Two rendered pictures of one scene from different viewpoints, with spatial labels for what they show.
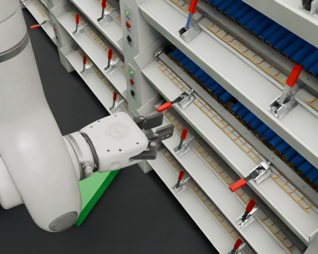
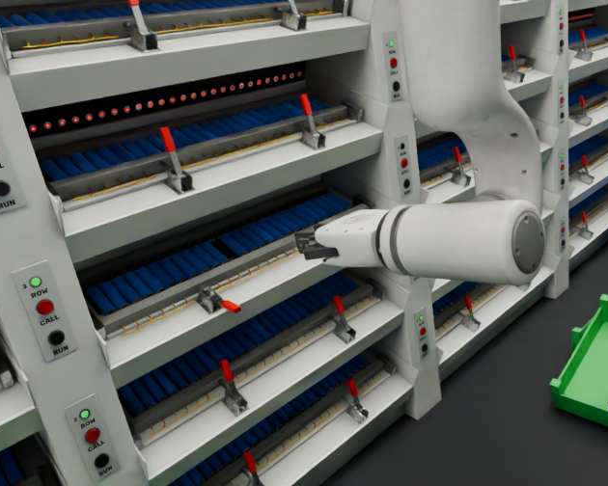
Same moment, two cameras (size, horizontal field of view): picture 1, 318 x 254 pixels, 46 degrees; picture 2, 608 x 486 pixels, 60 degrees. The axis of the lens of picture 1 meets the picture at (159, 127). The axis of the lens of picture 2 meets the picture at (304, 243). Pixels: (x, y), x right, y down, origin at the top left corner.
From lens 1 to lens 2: 97 cm
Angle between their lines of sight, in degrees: 80
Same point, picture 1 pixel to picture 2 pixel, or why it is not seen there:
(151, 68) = (117, 351)
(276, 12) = (281, 50)
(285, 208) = not seen: hidden behind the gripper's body
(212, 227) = (321, 440)
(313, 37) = (312, 47)
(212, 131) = (269, 279)
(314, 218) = not seen: hidden behind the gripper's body
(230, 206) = (326, 347)
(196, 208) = (294, 463)
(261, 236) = (360, 323)
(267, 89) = (290, 148)
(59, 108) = not seen: outside the picture
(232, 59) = (241, 162)
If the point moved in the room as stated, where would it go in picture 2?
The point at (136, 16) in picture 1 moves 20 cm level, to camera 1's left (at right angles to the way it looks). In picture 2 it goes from (65, 265) to (2, 343)
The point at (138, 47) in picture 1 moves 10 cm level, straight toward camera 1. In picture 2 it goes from (89, 327) to (166, 308)
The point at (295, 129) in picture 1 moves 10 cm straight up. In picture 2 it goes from (336, 142) to (327, 85)
